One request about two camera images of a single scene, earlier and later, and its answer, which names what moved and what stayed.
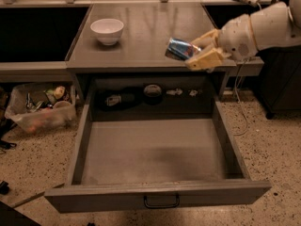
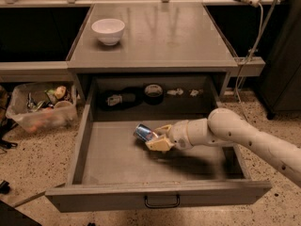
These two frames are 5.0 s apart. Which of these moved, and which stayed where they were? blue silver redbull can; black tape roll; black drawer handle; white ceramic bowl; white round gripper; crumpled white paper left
Moved: blue silver redbull can; white round gripper
Stayed: black tape roll; white ceramic bowl; crumpled white paper left; black drawer handle
